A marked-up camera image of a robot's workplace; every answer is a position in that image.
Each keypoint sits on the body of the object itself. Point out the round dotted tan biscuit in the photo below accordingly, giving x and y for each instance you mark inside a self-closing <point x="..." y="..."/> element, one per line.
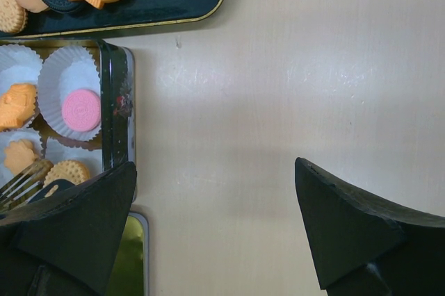
<point x="13" y="17"/>

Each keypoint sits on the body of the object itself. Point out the white paper cup back right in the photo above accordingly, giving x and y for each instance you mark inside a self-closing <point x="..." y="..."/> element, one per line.
<point x="66" y="69"/>

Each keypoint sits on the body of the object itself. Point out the white paper cup back left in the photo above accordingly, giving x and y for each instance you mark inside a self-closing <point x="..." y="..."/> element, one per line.
<point x="20" y="64"/>

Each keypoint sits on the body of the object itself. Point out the gold tin lid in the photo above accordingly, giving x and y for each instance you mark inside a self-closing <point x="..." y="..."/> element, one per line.
<point x="130" y="275"/>

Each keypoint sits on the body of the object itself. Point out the white paper cup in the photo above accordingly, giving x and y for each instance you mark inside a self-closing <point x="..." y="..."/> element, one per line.
<point x="66" y="69"/>
<point x="20" y="64"/>
<point x="7" y="137"/>
<point x="56" y="152"/>

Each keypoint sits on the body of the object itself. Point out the black serving tray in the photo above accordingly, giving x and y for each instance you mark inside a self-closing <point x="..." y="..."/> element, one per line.
<point x="83" y="18"/>

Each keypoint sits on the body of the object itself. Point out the gold cookie tin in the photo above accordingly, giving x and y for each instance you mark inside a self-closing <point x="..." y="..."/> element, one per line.
<point x="115" y="66"/>

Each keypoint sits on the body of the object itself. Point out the orange flower cookie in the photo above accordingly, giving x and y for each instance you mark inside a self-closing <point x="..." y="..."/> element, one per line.
<point x="19" y="155"/>

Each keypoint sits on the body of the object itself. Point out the white paper cup front right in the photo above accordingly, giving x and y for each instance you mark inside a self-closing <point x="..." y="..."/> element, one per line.
<point x="56" y="152"/>

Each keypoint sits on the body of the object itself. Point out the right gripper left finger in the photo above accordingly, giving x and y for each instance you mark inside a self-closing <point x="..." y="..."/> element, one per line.
<point x="66" y="244"/>

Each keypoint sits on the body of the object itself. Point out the white paper cup front left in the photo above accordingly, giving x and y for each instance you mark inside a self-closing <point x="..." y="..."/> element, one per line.
<point x="7" y="137"/>

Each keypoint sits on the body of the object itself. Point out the pink sandwich cookie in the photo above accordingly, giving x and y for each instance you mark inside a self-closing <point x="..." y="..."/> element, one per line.
<point x="81" y="110"/>

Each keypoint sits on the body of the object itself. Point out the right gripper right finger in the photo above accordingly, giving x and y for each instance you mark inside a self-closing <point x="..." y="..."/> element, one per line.
<point x="363" y="244"/>

